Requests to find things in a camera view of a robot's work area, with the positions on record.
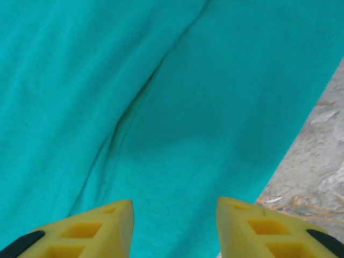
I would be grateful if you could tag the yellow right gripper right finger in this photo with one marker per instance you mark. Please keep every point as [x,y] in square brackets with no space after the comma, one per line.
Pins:
[263,233]

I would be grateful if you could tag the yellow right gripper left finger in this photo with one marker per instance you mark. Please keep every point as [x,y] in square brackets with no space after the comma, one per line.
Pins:
[88,233]

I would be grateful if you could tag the teal t-shirt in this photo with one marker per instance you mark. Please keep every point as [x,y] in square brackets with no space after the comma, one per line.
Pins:
[161,94]

